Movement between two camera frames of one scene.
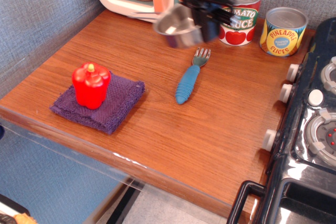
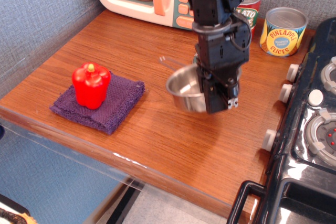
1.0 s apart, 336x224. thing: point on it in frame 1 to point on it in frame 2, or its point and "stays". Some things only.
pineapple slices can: (282, 31) stays
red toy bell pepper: (91, 81) stays
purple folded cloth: (122, 92) stays
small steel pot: (176, 24) to (185, 86)
